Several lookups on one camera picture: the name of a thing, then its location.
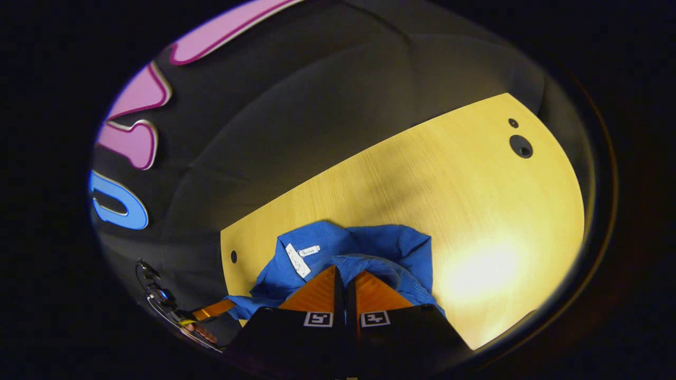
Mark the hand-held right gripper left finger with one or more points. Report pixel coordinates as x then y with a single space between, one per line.
296 343

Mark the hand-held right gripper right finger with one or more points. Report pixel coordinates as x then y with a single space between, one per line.
401 343

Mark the blue button shirt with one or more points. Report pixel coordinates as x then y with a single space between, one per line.
391 248

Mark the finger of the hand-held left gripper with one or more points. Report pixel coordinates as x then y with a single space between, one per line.
214 310

